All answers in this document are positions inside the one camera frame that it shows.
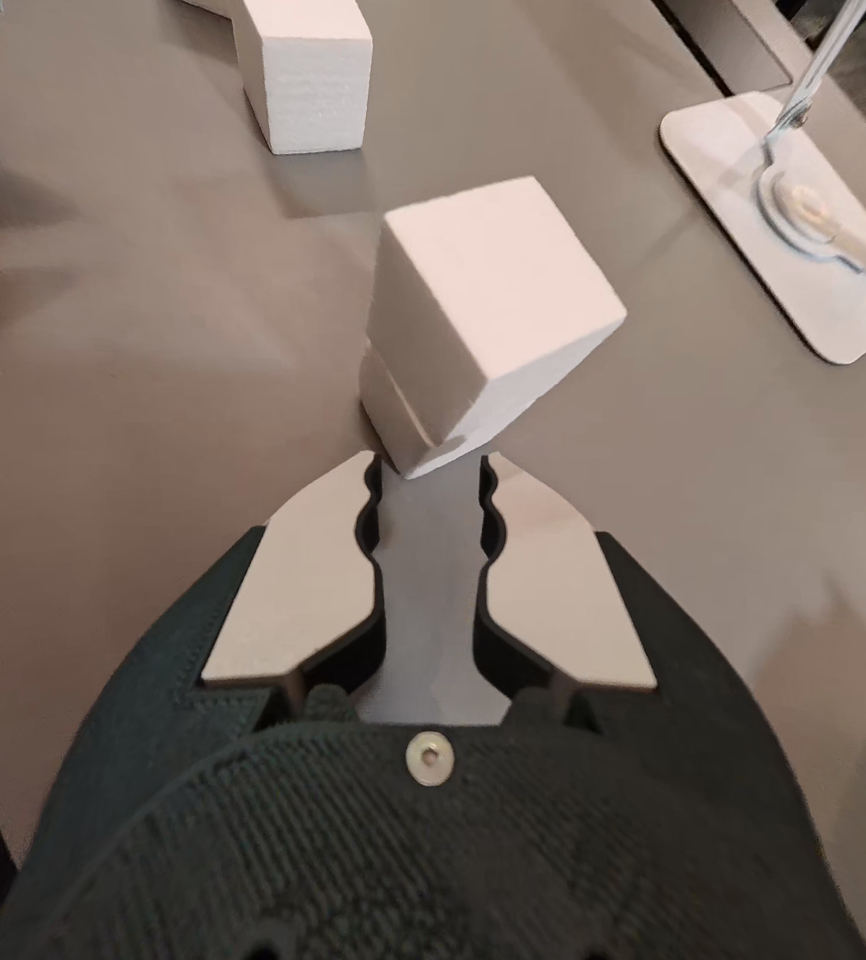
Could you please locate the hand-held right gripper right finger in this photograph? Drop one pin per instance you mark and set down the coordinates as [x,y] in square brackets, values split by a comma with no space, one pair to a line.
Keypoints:
[560,592]

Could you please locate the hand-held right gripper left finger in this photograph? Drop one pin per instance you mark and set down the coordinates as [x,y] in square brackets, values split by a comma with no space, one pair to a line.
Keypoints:
[298,592]

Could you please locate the grey desk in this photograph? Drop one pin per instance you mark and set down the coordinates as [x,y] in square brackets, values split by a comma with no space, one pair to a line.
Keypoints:
[140,375]

